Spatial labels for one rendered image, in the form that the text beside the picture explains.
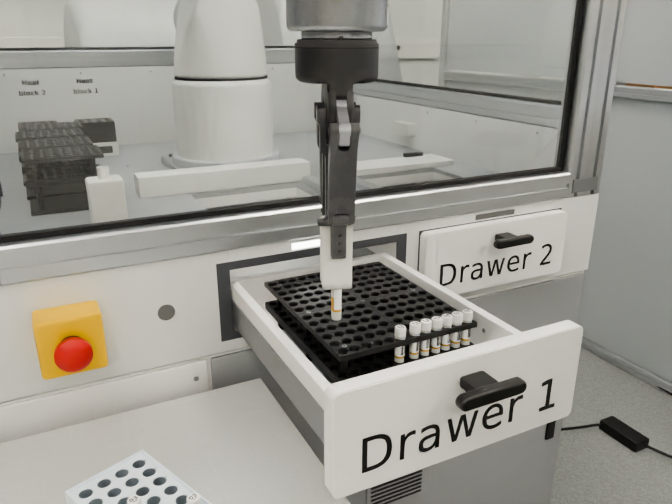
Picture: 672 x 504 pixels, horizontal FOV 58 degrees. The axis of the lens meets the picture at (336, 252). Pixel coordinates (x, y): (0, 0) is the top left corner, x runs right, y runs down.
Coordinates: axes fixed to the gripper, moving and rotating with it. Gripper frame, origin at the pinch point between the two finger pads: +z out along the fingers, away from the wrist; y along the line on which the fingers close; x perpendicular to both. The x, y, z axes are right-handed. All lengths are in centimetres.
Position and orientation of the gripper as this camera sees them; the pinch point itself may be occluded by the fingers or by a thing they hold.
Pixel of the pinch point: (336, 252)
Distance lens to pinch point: 60.5
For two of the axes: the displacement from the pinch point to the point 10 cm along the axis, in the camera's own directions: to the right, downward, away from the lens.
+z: 0.0, 9.4, 3.4
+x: -9.9, 0.3, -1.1
